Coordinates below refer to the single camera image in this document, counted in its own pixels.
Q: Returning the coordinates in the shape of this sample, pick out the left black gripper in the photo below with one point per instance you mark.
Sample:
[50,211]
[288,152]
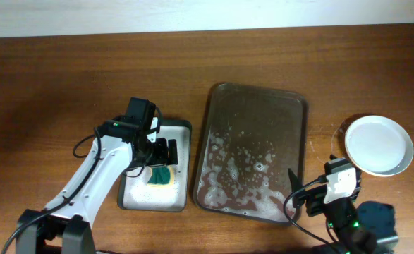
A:
[162,157]

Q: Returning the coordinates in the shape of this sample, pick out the small black soapy tray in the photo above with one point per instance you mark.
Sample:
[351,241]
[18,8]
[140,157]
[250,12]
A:
[134,194]

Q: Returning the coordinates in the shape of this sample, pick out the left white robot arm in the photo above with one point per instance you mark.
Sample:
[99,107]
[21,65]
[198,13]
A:
[123,146]

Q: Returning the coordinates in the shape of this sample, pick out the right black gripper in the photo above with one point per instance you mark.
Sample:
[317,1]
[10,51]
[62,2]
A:
[315,196]

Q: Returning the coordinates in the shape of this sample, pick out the brown plastic serving tray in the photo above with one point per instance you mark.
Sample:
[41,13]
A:
[252,136]

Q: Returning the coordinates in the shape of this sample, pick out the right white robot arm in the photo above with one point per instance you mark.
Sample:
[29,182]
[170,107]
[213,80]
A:
[368,228]

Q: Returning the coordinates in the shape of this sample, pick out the pale green plate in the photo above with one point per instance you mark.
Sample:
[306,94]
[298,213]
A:
[378,146]

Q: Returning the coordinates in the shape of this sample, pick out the green and yellow sponge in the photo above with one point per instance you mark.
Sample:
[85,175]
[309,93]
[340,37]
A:
[161,177]

